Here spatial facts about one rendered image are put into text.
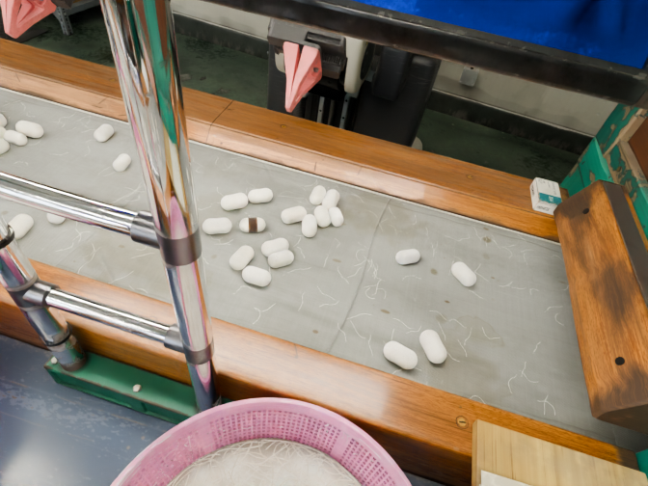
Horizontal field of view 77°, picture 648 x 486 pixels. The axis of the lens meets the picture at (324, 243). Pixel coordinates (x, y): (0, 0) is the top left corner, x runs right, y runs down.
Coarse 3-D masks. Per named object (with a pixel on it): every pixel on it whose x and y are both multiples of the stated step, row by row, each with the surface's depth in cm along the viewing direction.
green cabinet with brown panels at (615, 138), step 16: (624, 112) 58; (640, 112) 54; (608, 128) 60; (624, 128) 56; (640, 128) 55; (608, 144) 59; (624, 144) 56; (640, 144) 54; (608, 160) 58; (624, 160) 54; (640, 160) 53; (624, 176) 53; (640, 176) 51; (640, 192) 49; (640, 208) 48
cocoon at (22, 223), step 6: (18, 216) 48; (24, 216) 48; (30, 216) 49; (12, 222) 47; (18, 222) 48; (24, 222) 48; (30, 222) 49; (18, 228) 47; (24, 228) 48; (30, 228) 49; (18, 234) 47; (24, 234) 48
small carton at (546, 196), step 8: (536, 184) 63; (544, 184) 63; (552, 184) 63; (536, 192) 62; (544, 192) 61; (552, 192) 62; (536, 200) 61; (544, 200) 60; (552, 200) 60; (560, 200) 61; (536, 208) 61; (544, 208) 61; (552, 208) 60
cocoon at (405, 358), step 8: (392, 344) 43; (400, 344) 43; (384, 352) 43; (392, 352) 43; (400, 352) 42; (408, 352) 42; (392, 360) 43; (400, 360) 42; (408, 360) 42; (416, 360) 42; (408, 368) 42
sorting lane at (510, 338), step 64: (64, 128) 64; (128, 128) 66; (128, 192) 56; (64, 256) 47; (128, 256) 49; (256, 256) 51; (320, 256) 53; (384, 256) 54; (448, 256) 56; (512, 256) 57; (256, 320) 45; (320, 320) 46; (384, 320) 47; (448, 320) 49; (512, 320) 50; (448, 384) 43; (512, 384) 44; (576, 384) 45
